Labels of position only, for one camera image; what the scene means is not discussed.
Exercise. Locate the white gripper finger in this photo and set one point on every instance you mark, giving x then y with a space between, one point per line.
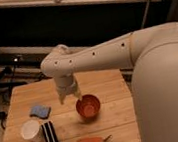
78 95
62 99

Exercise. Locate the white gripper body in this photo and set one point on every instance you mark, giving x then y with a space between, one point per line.
66 85

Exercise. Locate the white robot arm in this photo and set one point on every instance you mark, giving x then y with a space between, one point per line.
152 55

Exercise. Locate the orange bowl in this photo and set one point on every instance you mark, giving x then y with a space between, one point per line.
88 107

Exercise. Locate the blue sponge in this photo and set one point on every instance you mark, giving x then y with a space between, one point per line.
40 111

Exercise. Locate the black white striped eraser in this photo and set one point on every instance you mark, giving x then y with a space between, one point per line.
48 132

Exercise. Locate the white cup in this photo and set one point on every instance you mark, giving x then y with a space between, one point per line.
31 131

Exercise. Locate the orange toy carrot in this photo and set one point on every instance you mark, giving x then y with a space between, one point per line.
94 139

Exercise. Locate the metal pole stand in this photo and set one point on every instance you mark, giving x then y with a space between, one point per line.
149 0

